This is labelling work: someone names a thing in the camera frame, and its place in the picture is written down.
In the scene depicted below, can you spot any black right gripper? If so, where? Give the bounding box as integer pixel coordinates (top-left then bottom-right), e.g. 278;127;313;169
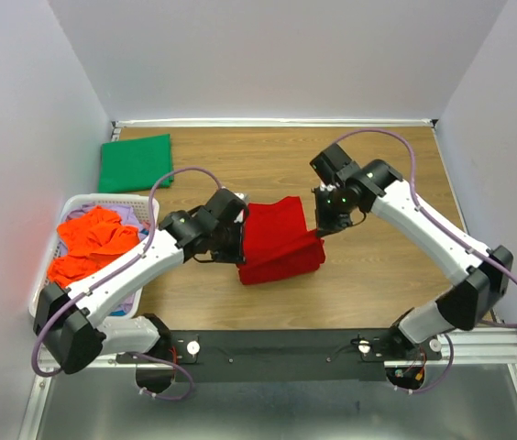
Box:
312;184;354;237

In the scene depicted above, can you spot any red t shirt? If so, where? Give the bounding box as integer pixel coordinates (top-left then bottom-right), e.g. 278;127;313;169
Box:
237;196;325;285

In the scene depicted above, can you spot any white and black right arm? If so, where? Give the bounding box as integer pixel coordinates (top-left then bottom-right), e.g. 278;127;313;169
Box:
310;144;513;359

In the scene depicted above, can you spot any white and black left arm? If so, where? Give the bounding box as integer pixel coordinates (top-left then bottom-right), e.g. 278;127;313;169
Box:
33;188;249;374

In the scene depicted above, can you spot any white plastic laundry basket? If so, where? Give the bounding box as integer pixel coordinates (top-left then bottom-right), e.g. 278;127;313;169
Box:
28;193;159;315

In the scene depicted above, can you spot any folded green t shirt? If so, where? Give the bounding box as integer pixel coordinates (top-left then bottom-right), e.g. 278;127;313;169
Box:
97;134;173;193

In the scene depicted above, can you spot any orange t shirt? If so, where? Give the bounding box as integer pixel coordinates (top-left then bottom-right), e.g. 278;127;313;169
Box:
46;205;143;288

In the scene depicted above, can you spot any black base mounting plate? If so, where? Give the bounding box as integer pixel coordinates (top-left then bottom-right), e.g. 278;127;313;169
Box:
115;327;443;385

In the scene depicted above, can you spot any aluminium frame rail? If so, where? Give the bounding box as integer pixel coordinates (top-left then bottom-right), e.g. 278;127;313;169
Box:
20;328;517;439

